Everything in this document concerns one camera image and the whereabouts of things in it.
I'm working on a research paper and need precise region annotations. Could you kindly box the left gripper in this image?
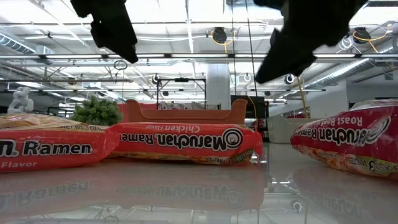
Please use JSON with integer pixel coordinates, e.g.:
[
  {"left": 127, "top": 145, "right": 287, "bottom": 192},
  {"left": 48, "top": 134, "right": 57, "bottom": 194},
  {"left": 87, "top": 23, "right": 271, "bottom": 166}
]
[{"left": 70, "top": 0, "right": 139, "bottom": 64}]

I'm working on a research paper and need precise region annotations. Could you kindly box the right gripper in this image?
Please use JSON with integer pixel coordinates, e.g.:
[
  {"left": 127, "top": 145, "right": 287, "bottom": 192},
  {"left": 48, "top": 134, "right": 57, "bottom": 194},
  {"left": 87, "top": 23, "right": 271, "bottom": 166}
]
[{"left": 253, "top": 0, "right": 369, "bottom": 84}]

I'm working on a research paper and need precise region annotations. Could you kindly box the red roast beef ramen pack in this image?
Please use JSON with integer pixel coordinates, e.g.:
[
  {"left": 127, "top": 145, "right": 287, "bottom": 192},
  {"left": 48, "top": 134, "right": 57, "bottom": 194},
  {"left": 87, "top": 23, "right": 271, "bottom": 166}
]
[{"left": 290, "top": 98, "right": 398, "bottom": 181}]

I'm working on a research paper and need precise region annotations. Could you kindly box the orange chicken ramen pack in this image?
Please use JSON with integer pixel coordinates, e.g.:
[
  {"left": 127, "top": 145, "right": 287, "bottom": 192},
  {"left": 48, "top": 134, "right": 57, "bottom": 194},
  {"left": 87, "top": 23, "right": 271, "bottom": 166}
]
[
  {"left": 0, "top": 113, "right": 121, "bottom": 174},
  {"left": 107, "top": 122, "right": 264, "bottom": 166}
]

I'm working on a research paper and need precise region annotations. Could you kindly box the black background cabinet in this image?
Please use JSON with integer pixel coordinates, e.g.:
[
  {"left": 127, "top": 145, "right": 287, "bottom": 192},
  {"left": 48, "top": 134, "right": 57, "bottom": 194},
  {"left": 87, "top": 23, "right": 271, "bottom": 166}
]
[{"left": 230, "top": 95, "right": 269, "bottom": 125}]

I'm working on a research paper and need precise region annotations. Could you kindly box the white plastic bin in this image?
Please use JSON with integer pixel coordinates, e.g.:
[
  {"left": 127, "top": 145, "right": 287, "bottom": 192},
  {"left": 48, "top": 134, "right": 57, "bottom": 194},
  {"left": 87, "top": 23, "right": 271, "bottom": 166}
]
[{"left": 266, "top": 114, "right": 315, "bottom": 144}]

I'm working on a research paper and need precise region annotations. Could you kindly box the white building column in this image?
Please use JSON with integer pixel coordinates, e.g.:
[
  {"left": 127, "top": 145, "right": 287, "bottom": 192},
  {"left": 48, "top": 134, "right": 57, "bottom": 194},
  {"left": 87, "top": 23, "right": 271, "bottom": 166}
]
[{"left": 206, "top": 63, "right": 231, "bottom": 110}]

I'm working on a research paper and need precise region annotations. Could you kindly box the red cabinet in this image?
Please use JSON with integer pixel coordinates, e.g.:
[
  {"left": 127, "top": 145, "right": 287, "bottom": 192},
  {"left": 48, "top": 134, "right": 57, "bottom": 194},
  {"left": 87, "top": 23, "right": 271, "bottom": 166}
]
[{"left": 117, "top": 103, "right": 159, "bottom": 124}]

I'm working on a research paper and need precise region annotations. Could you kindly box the green plant in patterned pot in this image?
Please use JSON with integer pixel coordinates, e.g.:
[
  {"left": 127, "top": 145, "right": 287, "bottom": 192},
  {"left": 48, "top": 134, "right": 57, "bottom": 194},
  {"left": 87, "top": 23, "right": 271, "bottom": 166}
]
[{"left": 70, "top": 95, "right": 124, "bottom": 127}]

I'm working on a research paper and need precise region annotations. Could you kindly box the orange plastic bin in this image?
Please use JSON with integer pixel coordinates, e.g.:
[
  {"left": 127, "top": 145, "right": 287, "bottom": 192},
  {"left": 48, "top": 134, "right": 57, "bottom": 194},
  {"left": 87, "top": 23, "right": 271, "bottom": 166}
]
[{"left": 126, "top": 98, "right": 249, "bottom": 126}]

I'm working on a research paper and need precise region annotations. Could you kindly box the white figure statue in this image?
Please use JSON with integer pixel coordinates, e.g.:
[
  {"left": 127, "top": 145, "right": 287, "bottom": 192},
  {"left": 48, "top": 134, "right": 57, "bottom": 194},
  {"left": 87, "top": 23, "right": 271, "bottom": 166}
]
[{"left": 6, "top": 86, "right": 34, "bottom": 114}]

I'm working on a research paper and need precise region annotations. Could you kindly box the yellow hanging cable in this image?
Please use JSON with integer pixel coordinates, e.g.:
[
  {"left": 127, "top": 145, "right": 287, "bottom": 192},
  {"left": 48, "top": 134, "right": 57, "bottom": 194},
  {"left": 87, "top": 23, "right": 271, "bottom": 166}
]
[{"left": 295, "top": 75, "right": 309, "bottom": 118}]

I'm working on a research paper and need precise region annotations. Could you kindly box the thin black hanging cable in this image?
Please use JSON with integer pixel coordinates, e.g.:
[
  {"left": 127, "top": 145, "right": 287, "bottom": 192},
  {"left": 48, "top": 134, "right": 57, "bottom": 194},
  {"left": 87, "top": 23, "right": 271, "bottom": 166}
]
[{"left": 231, "top": 0, "right": 237, "bottom": 97}]

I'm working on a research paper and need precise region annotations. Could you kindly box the silver ventilation duct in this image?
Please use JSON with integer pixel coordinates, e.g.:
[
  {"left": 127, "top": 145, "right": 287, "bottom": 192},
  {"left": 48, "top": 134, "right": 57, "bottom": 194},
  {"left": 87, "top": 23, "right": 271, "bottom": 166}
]
[
  {"left": 306, "top": 37, "right": 398, "bottom": 90},
  {"left": 0, "top": 32, "right": 55, "bottom": 65}
]

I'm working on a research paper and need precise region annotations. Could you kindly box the black ceiling cable reel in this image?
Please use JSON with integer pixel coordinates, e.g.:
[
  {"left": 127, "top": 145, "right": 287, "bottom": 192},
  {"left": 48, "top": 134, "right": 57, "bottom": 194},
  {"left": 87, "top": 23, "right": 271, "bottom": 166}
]
[
  {"left": 353, "top": 26, "right": 391, "bottom": 54},
  {"left": 210, "top": 26, "right": 237, "bottom": 54}
]

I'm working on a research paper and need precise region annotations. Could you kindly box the black metal frame stand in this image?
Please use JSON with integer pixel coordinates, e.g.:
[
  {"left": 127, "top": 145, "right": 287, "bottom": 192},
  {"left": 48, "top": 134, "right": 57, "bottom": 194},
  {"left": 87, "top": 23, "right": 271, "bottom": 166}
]
[{"left": 156, "top": 77, "right": 208, "bottom": 110}]

